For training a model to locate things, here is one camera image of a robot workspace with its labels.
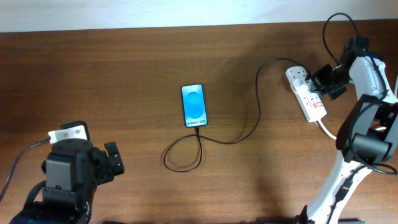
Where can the blue Samsung Galaxy smartphone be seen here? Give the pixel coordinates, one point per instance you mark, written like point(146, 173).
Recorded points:
point(194, 105)

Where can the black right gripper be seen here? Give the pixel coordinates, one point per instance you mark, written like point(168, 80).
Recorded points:
point(316, 78)

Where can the white power strip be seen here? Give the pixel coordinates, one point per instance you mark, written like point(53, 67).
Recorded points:
point(309, 102)

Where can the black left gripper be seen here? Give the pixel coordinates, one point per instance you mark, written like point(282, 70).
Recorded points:
point(107, 171)

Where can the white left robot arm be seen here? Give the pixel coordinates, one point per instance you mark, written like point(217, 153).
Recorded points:
point(73, 170)

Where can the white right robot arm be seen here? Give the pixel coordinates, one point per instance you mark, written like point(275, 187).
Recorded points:
point(368, 136)

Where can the white charger plug adapter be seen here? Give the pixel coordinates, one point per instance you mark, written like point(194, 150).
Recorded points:
point(301, 85)

